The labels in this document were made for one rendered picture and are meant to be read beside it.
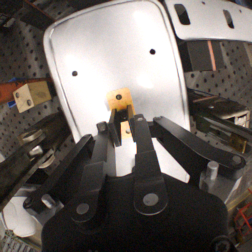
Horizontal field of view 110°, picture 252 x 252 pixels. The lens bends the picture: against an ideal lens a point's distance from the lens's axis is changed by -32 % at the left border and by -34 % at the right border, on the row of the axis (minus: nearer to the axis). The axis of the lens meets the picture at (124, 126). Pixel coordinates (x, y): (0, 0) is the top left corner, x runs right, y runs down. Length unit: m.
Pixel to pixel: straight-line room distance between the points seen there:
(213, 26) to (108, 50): 0.21
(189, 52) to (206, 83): 0.37
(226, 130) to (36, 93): 0.29
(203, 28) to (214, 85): 0.42
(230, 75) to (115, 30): 0.62
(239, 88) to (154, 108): 0.64
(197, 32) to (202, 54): 0.05
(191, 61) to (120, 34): 0.14
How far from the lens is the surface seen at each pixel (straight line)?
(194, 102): 0.33
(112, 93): 0.21
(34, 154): 0.22
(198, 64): 0.28
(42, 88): 0.22
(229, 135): 0.23
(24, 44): 0.71
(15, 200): 0.79
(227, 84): 0.72
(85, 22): 0.24
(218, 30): 0.30
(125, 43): 0.22
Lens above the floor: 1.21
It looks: 68 degrees down
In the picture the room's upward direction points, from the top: 178 degrees clockwise
